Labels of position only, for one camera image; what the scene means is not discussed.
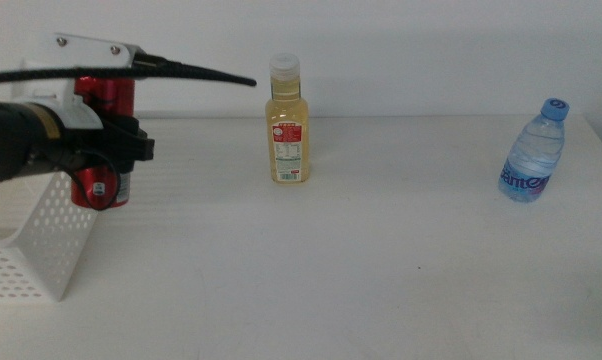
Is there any red cola can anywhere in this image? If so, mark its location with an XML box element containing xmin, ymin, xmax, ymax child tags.
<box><xmin>69</xmin><ymin>76</ymin><xmax>136</xmax><ymax>211</ymax></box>

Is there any yellow juice bottle white cap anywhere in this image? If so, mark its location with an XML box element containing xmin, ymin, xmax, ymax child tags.
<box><xmin>264</xmin><ymin>52</ymin><xmax>311</xmax><ymax>185</ymax></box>

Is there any clear water bottle blue cap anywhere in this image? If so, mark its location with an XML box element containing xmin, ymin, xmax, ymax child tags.
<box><xmin>497</xmin><ymin>97</ymin><xmax>571</xmax><ymax>204</ymax></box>

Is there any white perforated plastic basket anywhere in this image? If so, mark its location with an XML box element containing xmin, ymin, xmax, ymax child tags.
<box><xmin>0</xmin><ymin>169</ymin><xmax>100</xmax><ymax>303</ymax></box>

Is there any thin black left cable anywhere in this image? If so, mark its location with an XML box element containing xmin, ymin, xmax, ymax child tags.
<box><xmin>60</xmin><ymin>149</ymin><xmax>122</xmax><ymax>212</ymax></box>

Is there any thick braided black cable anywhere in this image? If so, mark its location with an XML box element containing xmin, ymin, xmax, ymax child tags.
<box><xmin>0</xmin><ymin>52</ymin><xmax>258</xmax><ymax>87</ymax></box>

